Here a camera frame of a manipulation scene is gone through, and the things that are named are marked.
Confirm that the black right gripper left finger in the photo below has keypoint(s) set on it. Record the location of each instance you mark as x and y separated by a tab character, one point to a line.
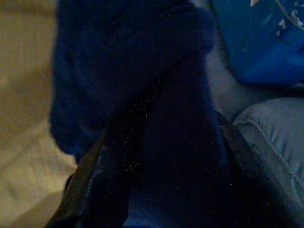
78	190

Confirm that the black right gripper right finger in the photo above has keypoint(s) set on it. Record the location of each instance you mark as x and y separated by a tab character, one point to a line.
247	171

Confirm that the blue shirt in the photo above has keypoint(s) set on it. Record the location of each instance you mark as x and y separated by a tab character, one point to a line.
118	71

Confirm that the light grey quilted cushion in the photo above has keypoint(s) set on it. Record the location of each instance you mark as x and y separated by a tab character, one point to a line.
280	123

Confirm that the blue flower print bag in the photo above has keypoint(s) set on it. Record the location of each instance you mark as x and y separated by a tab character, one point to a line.
261	47

